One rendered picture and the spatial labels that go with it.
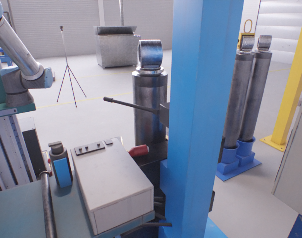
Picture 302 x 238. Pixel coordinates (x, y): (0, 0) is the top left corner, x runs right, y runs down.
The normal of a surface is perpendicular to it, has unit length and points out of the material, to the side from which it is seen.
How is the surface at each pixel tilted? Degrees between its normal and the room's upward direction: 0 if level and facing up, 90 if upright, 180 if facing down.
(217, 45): 90
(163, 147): 0
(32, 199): 0
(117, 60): 90
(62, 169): 90
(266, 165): 0
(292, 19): 90
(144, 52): 76
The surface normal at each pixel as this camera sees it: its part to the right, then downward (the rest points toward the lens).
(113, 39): 0.39, 0.39
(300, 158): -0.88, 0.20
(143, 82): -0.32, 0.40
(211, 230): 0.00, -0.91
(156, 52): 0.17, 0.18
